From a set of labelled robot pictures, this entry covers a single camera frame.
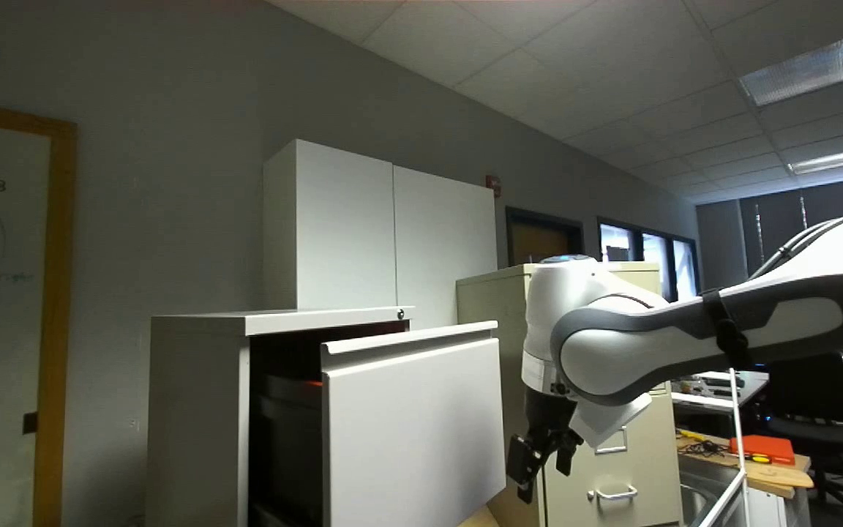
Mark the black office chair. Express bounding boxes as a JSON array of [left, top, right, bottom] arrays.
[[765, 352, 843, 520]]

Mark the tall white wall cabinet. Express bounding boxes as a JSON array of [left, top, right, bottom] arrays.
[[260, 135, 502, 330]]

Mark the beige filing drawer without label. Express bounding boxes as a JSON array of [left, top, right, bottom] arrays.
[[541, 384, 689, 527]]

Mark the wood framed whiteboard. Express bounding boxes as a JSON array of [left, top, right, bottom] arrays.
[[0, 96, 83, 527]]

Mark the narrow ceiling light strip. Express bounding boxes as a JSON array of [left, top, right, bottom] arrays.
[[786, 141, 843, 179]]

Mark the white metal stand pole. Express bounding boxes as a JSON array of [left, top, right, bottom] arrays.
[[698, 366, 749, 527]]

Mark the large ceiling light panel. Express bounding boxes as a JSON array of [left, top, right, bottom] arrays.
[[734, 21, 843, 112]]

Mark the dark framed window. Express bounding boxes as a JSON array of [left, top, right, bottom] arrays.
[[594, 217, 705, 305]]

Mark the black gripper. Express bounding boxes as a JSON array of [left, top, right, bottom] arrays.
[[508, 385, 585, 507]]

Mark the dark framed wall opening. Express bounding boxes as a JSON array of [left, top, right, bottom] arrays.
[[503, 204, 585, 268]]

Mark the beige metal filing cabinet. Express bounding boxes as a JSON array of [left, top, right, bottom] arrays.
[[455, 260, 689, 527]]

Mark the orange tool box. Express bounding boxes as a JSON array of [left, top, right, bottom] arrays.
[[726, 431, 800, 467]]

